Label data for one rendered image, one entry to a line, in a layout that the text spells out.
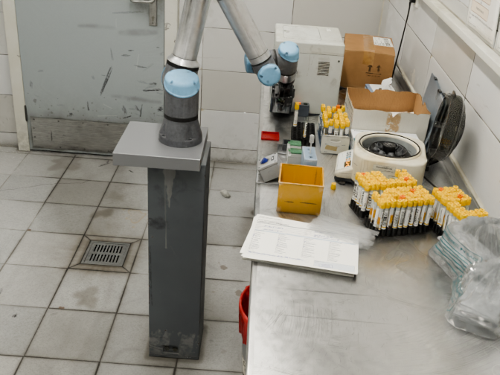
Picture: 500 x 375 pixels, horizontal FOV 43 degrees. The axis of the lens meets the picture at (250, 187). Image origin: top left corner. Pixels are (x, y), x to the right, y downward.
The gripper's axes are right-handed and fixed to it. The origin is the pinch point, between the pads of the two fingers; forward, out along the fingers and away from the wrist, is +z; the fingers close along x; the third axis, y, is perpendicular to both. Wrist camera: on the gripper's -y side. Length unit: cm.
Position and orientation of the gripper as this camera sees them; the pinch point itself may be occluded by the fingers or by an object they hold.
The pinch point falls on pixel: (281, 106)
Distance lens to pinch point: 256.7
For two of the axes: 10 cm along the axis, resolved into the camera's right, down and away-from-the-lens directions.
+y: -0.6, 8.4, -5.3
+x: 10.0, 0.7, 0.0
